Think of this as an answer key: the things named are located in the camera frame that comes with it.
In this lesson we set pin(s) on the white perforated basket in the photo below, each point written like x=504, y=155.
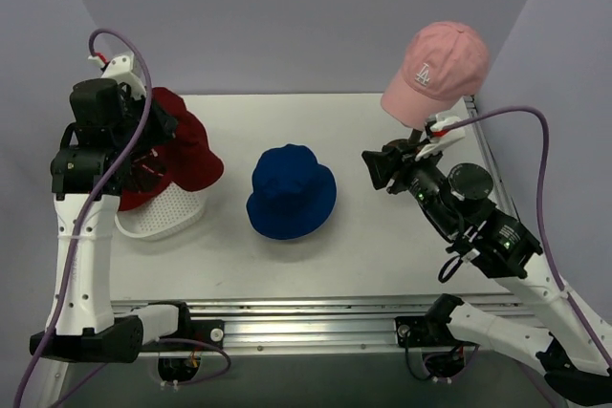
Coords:
x=171, y=212

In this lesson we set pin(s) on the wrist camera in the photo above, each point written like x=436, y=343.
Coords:
x=124, y=68
x=440, y=135

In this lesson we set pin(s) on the blue bucket hat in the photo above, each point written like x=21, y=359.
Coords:
x=292, y=193

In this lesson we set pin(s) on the pink baseball cap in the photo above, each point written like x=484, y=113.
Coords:
x=443, y=62

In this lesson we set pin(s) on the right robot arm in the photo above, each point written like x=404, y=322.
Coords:
x=458, y=206

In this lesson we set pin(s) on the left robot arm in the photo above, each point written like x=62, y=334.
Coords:
x=112, y=122

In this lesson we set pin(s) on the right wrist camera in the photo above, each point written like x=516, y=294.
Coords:
x=440, y=135

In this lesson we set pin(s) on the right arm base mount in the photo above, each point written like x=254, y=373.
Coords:
x=431, y=353

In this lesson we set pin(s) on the aluminium mounting rail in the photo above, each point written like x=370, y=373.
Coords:
x=341, y=325

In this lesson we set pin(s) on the red cap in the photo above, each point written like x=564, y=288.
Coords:
x=148, y=178

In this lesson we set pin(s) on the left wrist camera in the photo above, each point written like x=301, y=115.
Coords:
x=124, y=68

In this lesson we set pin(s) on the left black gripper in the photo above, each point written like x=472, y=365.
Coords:
x=160, y=118

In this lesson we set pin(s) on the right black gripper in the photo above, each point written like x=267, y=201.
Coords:
x=395, y=167

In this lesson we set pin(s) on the cream mannequin head stand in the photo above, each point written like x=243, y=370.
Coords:
x=416, y=140

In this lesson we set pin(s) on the dark red knit hat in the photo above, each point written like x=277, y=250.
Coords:
x=187, y=158

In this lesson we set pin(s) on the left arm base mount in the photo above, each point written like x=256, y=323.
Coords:
x=194, y=338

